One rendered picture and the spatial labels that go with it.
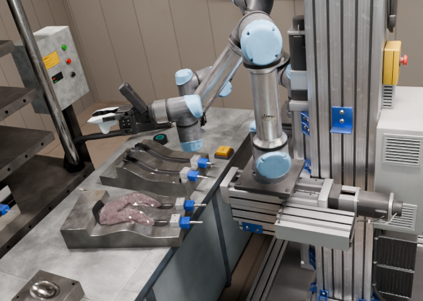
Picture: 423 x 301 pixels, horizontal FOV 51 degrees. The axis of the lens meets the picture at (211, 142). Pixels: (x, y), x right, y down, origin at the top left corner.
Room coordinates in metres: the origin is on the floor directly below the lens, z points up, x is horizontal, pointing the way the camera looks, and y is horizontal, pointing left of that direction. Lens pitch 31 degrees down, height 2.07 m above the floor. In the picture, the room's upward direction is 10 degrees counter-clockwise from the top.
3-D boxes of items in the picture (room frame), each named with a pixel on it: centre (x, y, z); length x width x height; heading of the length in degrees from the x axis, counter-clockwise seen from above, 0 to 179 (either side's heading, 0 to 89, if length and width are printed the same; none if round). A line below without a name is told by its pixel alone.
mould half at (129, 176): (1.89, 0.31, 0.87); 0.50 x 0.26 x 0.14; 60
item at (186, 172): (1.70, 0.10, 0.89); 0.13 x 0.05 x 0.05; 60
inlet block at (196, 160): (1.79, 0.05, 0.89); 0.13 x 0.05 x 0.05; 60
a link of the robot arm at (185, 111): (1.30, 0.07, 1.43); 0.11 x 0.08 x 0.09; 87
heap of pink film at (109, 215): (1.54, 0.41, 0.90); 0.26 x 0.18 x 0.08; 77
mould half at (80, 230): (1.54, 0.41, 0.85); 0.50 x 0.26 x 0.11; 77
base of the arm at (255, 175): (1.42, -0.20, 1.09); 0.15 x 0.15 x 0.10
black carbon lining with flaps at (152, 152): (1.87, 0.30, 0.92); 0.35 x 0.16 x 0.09; 60
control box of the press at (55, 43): (2.42, 0.81, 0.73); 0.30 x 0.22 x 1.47; 150
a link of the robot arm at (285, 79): (1.86, -0.44, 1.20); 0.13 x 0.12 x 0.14; 20
